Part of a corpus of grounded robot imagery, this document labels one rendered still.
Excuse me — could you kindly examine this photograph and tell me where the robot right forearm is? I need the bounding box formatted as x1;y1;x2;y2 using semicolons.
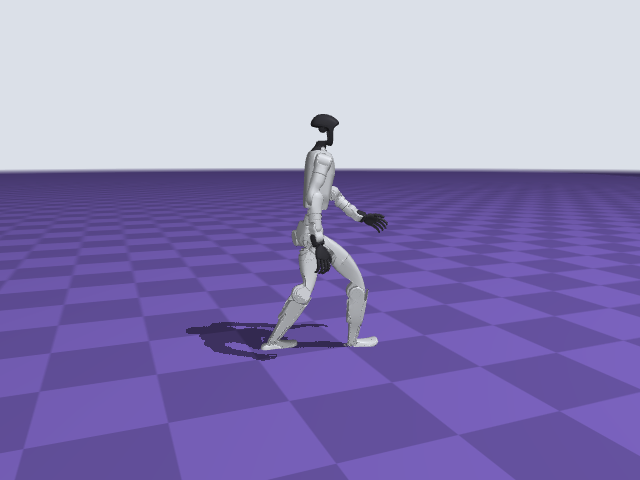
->
307;192;323;242

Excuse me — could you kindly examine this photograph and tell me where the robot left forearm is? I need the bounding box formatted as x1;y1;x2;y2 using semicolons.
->
334;191;363;222

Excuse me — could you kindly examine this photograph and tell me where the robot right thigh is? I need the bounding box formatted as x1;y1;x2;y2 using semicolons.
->
307;235;365;298

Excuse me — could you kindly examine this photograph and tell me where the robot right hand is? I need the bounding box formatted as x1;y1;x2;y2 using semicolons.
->
310;234;332;274

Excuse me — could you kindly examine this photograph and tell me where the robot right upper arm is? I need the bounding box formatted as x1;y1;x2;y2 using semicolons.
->
306;153;332;206

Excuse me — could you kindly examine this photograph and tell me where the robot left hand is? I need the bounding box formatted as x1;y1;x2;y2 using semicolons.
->
357;210;388;233

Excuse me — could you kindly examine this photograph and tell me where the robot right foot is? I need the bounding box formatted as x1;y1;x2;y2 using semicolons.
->
343;336;378;347

